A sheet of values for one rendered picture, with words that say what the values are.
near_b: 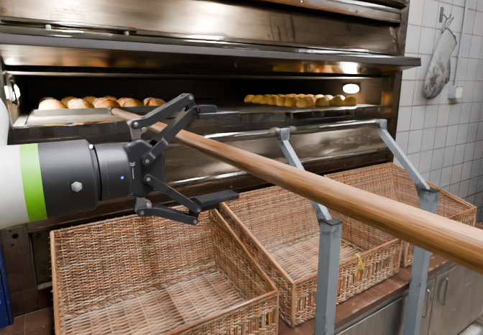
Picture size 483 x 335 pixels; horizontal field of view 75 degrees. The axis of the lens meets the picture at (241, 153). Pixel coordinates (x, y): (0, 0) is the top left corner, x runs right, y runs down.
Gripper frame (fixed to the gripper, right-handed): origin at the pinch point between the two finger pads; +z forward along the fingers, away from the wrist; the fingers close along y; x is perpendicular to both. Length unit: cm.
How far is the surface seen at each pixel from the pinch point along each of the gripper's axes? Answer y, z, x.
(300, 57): -22, 63, -52
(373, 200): -1.0, -0.5, 27.2
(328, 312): 50, 35, -7
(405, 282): 61, 83, -13
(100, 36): -24, -9, -54
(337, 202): 0.2, -1.2, 23.8
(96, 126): 2, -10, -68
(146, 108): -1, 15, -100
